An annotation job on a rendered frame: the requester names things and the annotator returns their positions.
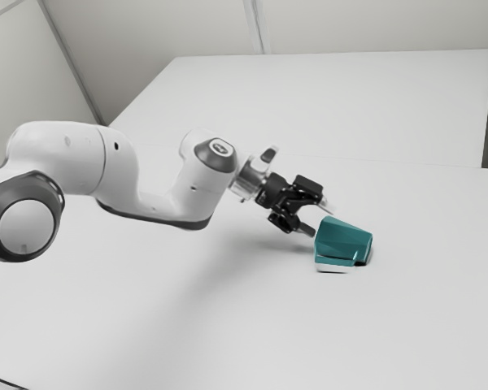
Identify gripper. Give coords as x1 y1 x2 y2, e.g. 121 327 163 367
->
255 171 335 237

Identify teal faceted mug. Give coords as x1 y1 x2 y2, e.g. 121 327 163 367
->
313 216 375 274

